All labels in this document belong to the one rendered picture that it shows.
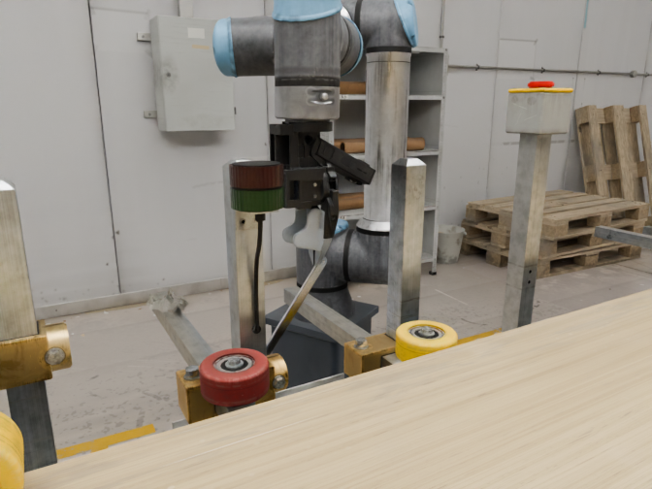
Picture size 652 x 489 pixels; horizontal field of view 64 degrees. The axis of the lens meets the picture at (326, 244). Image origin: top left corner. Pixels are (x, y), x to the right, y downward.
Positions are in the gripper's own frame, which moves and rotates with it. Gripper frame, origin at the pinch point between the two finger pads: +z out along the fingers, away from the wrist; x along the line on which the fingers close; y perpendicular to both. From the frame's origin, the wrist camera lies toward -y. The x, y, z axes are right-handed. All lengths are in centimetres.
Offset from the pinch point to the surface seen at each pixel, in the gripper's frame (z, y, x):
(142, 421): 97, 10, -125
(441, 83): -37, -210, -212
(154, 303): 10.6, 21.0, -20.4
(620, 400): 7.2, -13.4, 39.9
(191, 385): 10.4, 23.1, 10.0
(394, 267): 0.9, -8.3, 7.6
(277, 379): 12.2, 12.3, 10.7
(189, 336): 11.4, 19.0, -6.1
